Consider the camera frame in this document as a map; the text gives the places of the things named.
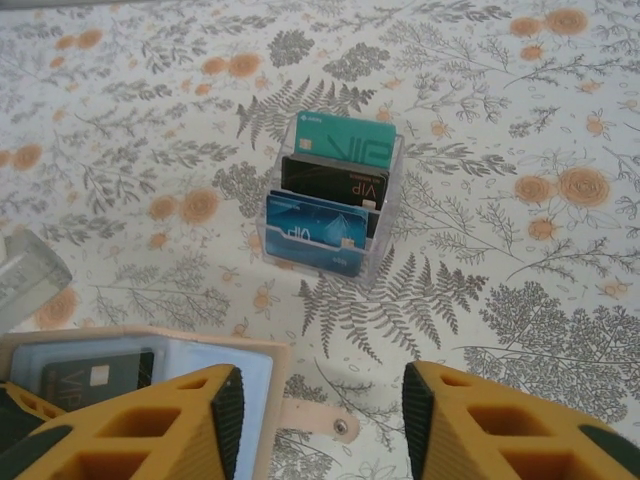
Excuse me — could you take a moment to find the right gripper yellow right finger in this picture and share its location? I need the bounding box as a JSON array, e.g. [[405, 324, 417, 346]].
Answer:
[[402, 360, 640, 480]]

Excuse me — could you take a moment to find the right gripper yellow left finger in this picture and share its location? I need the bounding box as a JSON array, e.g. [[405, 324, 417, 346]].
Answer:
[[0, 363, 246, 480]]

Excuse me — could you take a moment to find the black VIP card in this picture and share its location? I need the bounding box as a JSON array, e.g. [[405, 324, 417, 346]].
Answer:
[[39, 351, 157, 414], [280, 153, 391, 239]]

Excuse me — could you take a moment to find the blue card box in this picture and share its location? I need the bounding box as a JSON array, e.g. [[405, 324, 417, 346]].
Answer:
[[256, 132, 406, 289]]

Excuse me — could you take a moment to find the blue VIP card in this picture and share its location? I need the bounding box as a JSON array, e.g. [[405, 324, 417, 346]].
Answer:
[[263, 192, 371, 279]]

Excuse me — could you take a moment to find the teal VIP card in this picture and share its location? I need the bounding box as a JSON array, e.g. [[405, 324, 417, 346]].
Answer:
[[294, 109, 397, 171]]

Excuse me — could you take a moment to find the clear plastic object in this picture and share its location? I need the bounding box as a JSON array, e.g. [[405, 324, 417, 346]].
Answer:
[[0, 228, 75, 327]]

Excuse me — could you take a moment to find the floral patterned table mat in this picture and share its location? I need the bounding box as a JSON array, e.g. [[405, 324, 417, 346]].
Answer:
[[0, 0, 640, 480]]

